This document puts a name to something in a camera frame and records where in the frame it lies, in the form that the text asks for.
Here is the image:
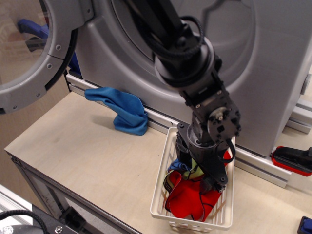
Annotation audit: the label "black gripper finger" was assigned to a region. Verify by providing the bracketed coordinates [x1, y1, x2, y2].
[175, 137, 192, 168]
[200, 177, 215, 194]

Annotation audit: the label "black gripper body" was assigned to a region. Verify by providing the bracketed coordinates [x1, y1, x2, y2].
[177, 122, 228, 193]

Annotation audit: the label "light blue cloth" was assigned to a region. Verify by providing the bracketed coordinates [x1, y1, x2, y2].
[167, 158, 192, 172]

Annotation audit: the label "green cloth with black trim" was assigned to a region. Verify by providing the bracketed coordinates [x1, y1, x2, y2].
[163, 159, 204, 193]

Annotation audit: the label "red cloth with black trim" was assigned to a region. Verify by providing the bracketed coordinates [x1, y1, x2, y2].
[164, 150, 232, 222]

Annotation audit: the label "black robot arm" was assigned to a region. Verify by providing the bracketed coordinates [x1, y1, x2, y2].
[125, 0, 241, 193]

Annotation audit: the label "white plastic laundry basket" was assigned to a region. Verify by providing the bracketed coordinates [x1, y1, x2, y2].
[150, 127, 234, 232]

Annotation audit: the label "grey toy washing machine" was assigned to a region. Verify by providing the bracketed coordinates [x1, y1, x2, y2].
[76, 0, 312, 156]

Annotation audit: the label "round grey machine door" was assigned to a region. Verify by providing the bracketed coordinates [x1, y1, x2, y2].
[0, 0, 94, 115]

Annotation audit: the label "blue folded cloth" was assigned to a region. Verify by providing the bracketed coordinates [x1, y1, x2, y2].
[84, 87, 148, 136]

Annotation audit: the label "red and black clamp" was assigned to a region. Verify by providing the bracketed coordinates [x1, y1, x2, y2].
[271, 146, 312, 176]

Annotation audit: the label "blue black clamp corner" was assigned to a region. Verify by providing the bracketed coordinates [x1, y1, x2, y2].
[297, 216, 312, 234]

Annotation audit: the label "blue clamp behind door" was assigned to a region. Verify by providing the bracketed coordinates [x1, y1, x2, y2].
[18, 19, 81, 75]

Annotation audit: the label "aluminium extrusion rail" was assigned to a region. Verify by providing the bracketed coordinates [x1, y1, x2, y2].
[65, 74, 292, 188]

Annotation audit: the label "aluminium table frame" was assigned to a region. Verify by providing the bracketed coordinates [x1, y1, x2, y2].
[10, 155, 140, 234]

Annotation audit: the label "black metal bracket plate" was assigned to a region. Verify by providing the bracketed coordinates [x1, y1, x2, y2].
[32, 205, 87, 234]

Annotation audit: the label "black braided cable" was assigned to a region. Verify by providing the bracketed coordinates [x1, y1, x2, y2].
[0, 209, 48, 234]

